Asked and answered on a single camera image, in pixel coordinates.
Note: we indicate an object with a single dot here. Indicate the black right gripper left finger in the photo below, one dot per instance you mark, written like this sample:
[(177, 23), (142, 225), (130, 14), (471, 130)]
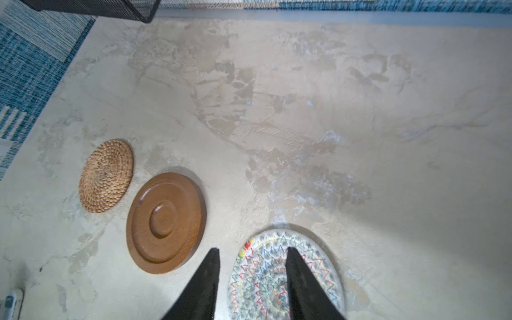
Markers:
[(198, 299)]

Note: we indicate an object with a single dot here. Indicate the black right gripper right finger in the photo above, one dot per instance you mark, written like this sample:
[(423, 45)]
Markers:
[(306, 298)]

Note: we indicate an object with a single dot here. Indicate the brown wooden round coaster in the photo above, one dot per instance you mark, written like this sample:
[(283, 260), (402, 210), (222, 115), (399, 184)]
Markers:
[(166, 222)]

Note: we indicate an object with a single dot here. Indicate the light blue case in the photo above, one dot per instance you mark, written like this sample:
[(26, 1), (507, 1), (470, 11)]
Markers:
[(11, 305)]

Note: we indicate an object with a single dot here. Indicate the woven rattan round coaster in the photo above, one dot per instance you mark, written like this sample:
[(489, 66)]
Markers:
[(106, 176)]

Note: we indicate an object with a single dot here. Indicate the black wire mesh shelf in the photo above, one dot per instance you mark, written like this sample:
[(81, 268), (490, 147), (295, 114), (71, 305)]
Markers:
[(143, 11)]

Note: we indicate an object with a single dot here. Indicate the multicolour braided round coaster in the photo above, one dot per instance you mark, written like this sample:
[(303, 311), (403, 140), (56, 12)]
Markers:
[(258, 283)]

